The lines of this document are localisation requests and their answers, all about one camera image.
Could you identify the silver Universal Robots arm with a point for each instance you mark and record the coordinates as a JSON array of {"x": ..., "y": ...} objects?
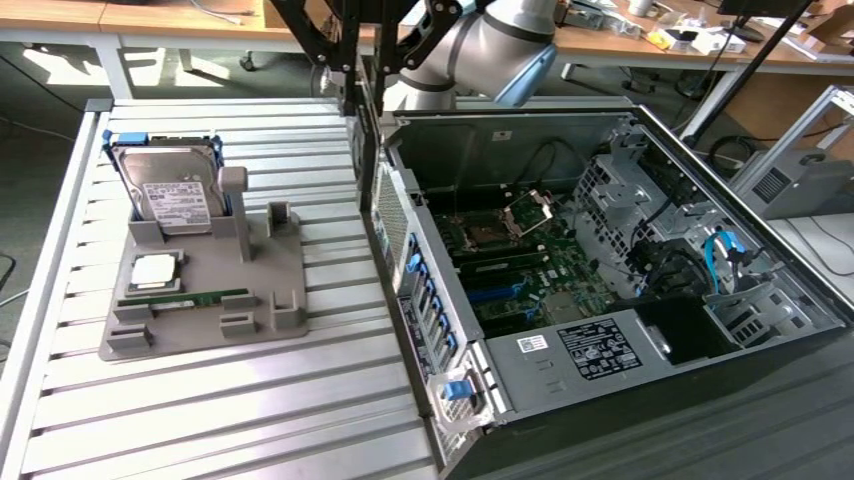
[{"x": 480, "y": 40}]

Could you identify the black caster wheel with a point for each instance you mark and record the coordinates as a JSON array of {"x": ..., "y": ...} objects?
[{"x": 248, "y": 62}]

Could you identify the wooden desk with clutter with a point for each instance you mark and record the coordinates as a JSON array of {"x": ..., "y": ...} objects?
[{"x": 580, "y": 45}]

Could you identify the grey metal device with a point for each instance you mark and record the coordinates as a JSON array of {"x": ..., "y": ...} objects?
[{"x": 594, "y": 17}]

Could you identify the wooden desk with white legs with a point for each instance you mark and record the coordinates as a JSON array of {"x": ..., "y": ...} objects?
[{"x": 133, "y": 25}]

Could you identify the white cup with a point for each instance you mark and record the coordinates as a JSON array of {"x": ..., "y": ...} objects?
[{"x": 643, "y": 6}]

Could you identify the silver hard disk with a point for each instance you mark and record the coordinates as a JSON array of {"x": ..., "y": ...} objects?
[{"x": 167, "y": 170}]

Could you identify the hard disk drive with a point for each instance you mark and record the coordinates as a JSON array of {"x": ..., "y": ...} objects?
[{"x": 129, "y": 137}]

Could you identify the metal socket cover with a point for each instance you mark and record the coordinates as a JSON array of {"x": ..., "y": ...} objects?
[{"x": 530, "y": 212}]

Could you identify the CPU socket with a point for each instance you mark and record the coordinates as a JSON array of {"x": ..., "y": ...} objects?
[{"x": 480, "y": 232}]

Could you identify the white box on desk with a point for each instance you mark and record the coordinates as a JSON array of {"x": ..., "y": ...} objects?
[{"x": 707, "y": 45}]

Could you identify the black RAM stick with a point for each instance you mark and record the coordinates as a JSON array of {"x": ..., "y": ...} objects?
[{"x": 500, "y": 262}]

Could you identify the grey plastic parts rack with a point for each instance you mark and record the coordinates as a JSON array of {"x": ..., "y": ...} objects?
[{"x": 213, "y": 270}]

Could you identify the black slanted stand pole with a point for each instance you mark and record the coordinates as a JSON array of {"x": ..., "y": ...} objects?
[{"x": 744, "y": 75}]

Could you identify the blue expansion slot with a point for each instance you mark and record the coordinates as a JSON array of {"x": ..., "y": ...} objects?
[{"x": 496, "y": 292}]

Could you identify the green motherboard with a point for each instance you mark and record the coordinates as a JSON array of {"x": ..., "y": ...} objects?
[{"x": 567, "y": 272}]

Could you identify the silver CPU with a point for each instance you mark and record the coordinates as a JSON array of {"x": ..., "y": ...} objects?
[{"x": 155, "y": 272}]

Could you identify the green RAM stick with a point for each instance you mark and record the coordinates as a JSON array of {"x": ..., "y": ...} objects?
[{"x": 200, "y": 298}]

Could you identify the brown cardboard piece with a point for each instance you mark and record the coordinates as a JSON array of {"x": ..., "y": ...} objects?
[{"x": 834, "y": 30}]

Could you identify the grey computer tower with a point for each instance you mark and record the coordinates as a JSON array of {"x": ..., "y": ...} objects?
[{"x": 814, "y": 190}]

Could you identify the grey power supply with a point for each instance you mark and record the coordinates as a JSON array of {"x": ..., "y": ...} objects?
[{"x": 587, "y": 360}]

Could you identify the blue case latch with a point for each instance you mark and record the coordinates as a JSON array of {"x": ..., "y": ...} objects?
[{"x": 456, "y": 390}]

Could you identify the grey metal disk bay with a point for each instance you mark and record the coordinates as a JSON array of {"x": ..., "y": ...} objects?
[{"x": 747, "y": 320}]

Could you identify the open grey PC case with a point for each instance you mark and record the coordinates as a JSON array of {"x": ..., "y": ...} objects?
[{"x": 600, "y": 445}]

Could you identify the aluminium profile frame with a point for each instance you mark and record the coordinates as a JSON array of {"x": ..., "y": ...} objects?
[{"x": 834, "y": 100}]

